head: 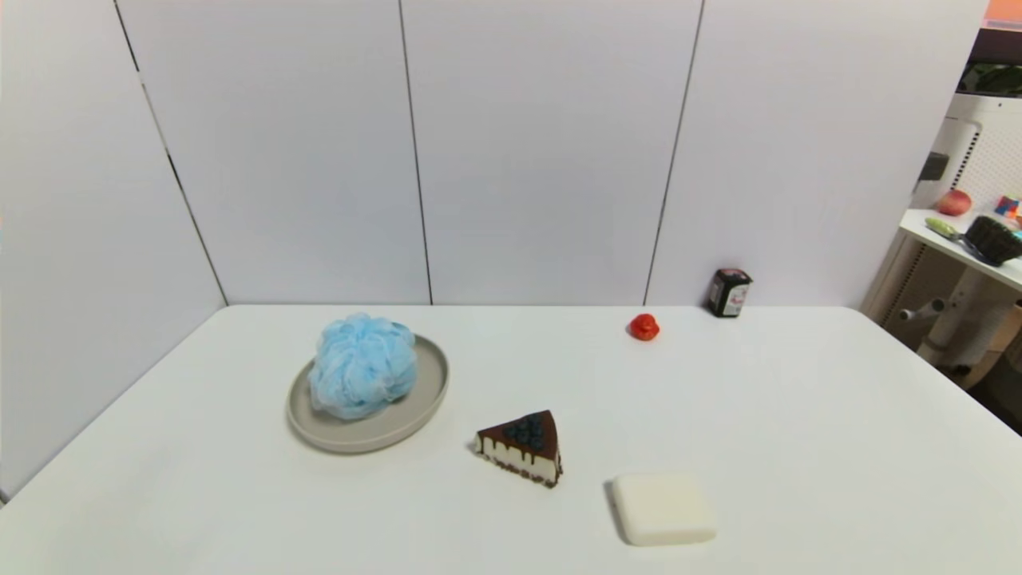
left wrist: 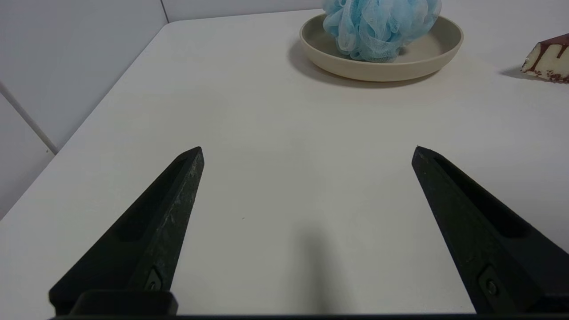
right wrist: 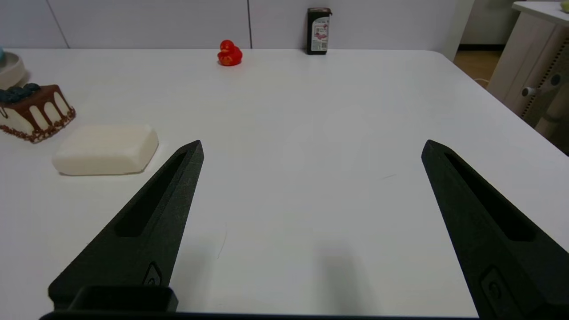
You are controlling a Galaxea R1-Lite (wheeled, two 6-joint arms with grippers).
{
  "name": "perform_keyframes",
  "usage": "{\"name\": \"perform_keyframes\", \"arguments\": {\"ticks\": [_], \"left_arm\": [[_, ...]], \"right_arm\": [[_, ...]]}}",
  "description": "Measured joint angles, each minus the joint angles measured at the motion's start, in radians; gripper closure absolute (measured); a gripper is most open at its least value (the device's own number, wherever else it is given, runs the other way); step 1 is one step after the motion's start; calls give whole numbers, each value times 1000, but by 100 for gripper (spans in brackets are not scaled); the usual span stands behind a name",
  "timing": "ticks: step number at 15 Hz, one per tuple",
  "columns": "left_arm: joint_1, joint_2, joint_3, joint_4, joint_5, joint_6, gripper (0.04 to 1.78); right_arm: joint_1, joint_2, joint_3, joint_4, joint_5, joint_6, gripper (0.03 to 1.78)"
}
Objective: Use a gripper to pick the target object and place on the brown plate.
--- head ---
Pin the blue mesh bath pouf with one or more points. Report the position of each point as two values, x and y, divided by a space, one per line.
363 367

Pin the beige round plate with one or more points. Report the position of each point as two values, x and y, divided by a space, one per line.
399 427

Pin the small red toy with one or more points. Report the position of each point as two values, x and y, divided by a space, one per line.
643 327

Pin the chocolate blueberry cake slice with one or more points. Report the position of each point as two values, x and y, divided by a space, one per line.
523 447

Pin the small black box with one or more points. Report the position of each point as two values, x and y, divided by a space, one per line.
729 292

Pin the white square soap bar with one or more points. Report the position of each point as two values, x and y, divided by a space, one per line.
663 509

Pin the white side shelf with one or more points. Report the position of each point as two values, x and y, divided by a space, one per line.
918 224

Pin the dark box on pegboard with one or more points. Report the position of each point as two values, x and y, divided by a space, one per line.
934 165

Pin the red apple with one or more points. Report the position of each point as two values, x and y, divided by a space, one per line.
955 202

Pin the white stand with pegs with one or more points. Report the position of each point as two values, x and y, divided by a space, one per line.
970 307

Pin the black brush on shelf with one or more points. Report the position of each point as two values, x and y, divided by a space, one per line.
994 239

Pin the white pegboard panel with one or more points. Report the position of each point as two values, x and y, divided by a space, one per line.
990 152

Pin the colourful puzzle cube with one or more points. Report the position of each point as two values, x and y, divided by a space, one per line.
1008 206

